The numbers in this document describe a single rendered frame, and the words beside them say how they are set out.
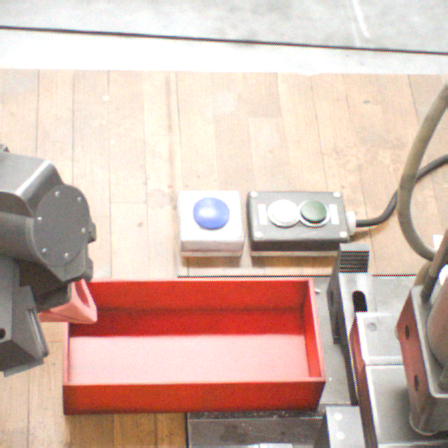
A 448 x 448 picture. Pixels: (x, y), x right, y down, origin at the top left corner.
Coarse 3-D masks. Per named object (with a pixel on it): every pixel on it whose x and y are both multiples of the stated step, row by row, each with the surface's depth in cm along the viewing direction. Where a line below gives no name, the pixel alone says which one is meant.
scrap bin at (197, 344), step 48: (96, 288) 119; (144, 288) 120; (192, 288) 120; (240, 288) 121; (288, 288) 122; (96, 336) 121; (144, 336) 121; (192, 336) 122; (240, 336) 122; (288, 336) 123; (96, 384) 112; (144, 384) 112; (192, 384) 113; (240, 384) 113; (288, 384) 114
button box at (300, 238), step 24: (432, 168) 138; (264, 192) 131; (288, 192) 131; (312, 192) 131; (336, 192) 131; (264, 216) 129; (336, 216) 129; (384, 216) 132; (264, 240) 127; (288, 240) 127; (312, 240) 128; (336, 240) 128
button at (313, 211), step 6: (306, 204) 129; (312, 204) 129; (318, 204) 129; (300, 210) 129; (306, 210) 129; (312, 210) 129; (318, 210) 129; (324, 210) 129; (306, 216) 128; (312, 216) 128; (318, 216) 128; (324, 216) 128; (312, 222) 128; (318, 222) 128
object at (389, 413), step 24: (360, 336) 96; (384, 336) 96; (360, 360) 96; (384, 360) 90; (360, 384) 91; (384, 384) 89; (360, 408) 96; (384, 408) 88; (408, 408) 88; (384, 432) 86; (408, 432) 87
